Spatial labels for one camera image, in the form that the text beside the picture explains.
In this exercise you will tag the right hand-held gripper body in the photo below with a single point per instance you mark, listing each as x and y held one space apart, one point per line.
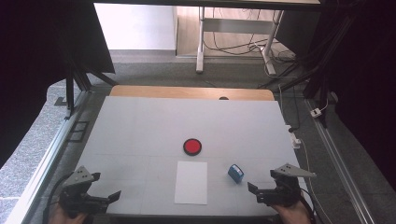
285 189

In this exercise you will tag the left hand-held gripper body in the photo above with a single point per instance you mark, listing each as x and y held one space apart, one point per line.
74 194

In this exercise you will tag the blue stamp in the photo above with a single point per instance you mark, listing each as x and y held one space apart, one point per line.
237 170

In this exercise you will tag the blue transparent stamp cap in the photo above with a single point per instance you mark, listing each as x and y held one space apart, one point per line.
233 175

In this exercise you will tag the person's left hand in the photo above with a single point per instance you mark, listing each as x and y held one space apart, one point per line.
66 218

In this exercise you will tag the person's right hand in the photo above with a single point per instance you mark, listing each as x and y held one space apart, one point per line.
292 215

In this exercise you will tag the white power strip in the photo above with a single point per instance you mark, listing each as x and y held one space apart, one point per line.
294 140

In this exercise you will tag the white paper sheet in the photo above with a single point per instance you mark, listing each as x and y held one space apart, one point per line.
191 183

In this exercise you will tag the round red ink pad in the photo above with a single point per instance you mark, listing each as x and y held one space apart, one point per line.
192 147

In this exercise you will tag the small white adapter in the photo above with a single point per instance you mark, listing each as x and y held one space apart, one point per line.
315 112

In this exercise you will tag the black metal stand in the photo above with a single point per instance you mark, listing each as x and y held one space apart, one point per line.
70 90

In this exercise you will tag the wooden table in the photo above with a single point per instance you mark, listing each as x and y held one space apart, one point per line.
174 92

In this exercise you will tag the black curtain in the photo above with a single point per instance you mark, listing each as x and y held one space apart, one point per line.
367 77
34 62

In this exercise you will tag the aluminium rail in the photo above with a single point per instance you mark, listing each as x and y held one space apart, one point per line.
46 161
336 161

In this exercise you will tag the white metal desk frame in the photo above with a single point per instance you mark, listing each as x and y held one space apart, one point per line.
236 25

